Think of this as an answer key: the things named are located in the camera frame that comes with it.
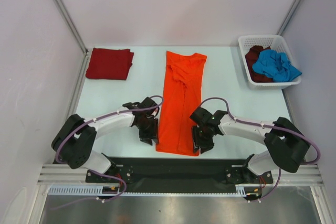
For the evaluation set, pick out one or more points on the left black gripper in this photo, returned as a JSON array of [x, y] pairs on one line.
[[153, 134]]

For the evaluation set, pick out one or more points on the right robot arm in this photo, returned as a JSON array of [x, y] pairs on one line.
[[285, 146]]

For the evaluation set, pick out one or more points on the folded dark red shirt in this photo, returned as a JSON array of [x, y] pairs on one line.
[[109, 64]]

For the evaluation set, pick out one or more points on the white plastic basket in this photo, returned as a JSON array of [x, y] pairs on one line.
[[275, 42]]

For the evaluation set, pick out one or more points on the aluminium frame post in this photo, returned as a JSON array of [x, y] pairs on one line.
[[289, 15], [70, 25]]

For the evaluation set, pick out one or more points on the dark red shirt in basket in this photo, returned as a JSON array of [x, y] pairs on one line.
[[251, 58]]

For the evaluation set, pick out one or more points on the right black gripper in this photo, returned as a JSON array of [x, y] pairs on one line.
[[202, 141]]

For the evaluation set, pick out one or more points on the right aluminium frame post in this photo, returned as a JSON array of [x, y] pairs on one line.
[[289, 15]]

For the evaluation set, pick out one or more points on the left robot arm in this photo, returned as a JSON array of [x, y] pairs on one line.
[[73, 144]]

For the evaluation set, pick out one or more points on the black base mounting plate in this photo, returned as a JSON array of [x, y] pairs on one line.
[[169, 172]]

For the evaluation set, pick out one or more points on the white slotted cable duct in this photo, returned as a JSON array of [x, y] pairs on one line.
[[112, 190]]

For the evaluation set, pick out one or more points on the blue crumpled t shirt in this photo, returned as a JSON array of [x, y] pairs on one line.
[[275, 65]]

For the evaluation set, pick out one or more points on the orange t shirt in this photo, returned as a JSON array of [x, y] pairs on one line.
[[182, 94]]

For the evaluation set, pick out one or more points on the left aluminium frame post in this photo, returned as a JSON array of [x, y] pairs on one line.
[[70, 25]]

